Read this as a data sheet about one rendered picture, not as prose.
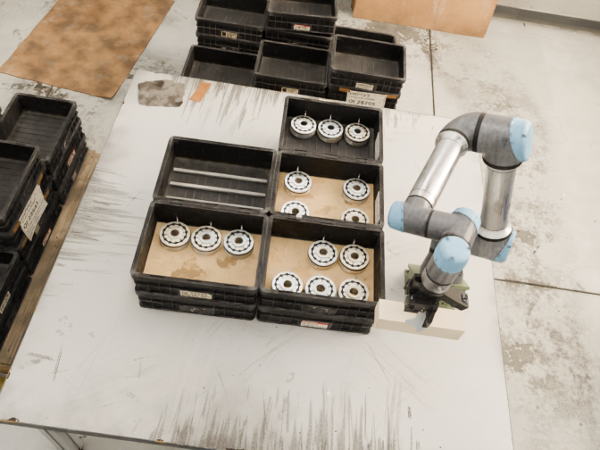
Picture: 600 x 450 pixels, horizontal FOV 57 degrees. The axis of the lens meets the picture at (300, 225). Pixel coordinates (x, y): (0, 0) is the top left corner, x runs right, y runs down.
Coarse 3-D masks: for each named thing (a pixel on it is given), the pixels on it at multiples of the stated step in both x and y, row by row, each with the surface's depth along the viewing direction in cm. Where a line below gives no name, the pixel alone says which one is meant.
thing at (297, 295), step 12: (276, 216) 190; (348, 228) 191; (360, 228) 192; (372, 228) 191; (384, 240) 189; (264, 252) 181; (384, 252) 186; (264, 264) 180; (384, 264) 183; (264, 276) 176; (384, 276) 181; (264, 288) 173; (384, 288) 178; (312, 300) 175; (324, 300) 174; (336, 300) 174; (348, 300) 174; (360, 300) 175
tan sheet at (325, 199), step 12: (312, 180) 214; (324, 180) 214; (336, 180) 215; (312, 192) 210; (324, 192) 211; (336, 192) 212; (372, 192) 214; (276, 204) 205; (312, 204) 207; (324, 204) 208; (336, 204) 208; (348, 204) 209; (360, 204) 209; (372, 204) 210; (324, 216) 204; (336, 216) 205; (372, 216) 207
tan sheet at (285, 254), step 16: (272, 240) 196; (288, 240) 197; (272, 256) 192; (288, 256) 193; (304, 256) 194; (272, 272) 188; (304, 272) 190; (336, 272) 191; (368, 272) 193; (336, 288) 188; (368, 288) 189
